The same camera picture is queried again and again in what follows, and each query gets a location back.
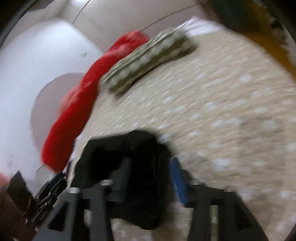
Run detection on white bed sheet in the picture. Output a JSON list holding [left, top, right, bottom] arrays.
[[176, 16, 225, 37]]

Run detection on beige dotted bed quilt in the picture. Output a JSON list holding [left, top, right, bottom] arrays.
[[73, 29, 295, 240]]

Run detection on olive patterned pillow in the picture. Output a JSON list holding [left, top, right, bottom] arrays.
[[99, 27, 197, 96]]

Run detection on red long bolster quilt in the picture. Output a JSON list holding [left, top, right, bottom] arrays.
[[41, 31, 149, 172]]

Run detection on black pants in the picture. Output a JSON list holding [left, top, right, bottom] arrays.
[[71, 130, 171, 230]]

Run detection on round white headboard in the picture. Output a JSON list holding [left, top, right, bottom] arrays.
[[30, 72, 84, 152]]

